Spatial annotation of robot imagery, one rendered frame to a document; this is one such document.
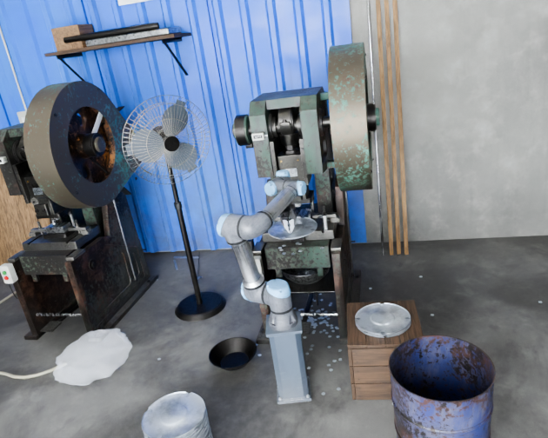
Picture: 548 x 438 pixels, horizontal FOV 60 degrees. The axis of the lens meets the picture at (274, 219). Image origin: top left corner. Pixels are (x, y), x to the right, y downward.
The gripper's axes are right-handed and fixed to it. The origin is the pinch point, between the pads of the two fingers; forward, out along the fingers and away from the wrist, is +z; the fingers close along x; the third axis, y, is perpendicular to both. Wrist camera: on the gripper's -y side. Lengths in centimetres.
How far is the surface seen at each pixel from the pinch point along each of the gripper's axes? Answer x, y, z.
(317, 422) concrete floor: -14, -61, 80
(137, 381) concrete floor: 100, -34, 79
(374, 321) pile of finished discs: -44, -27, 42
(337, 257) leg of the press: -24.6, 4.9, 20.1
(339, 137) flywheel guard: -33, -6, -52
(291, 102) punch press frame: -5, 29, -68
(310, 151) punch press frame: -13.9, 21.7, -39.8
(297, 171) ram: -4.1, 26.3, -27.3
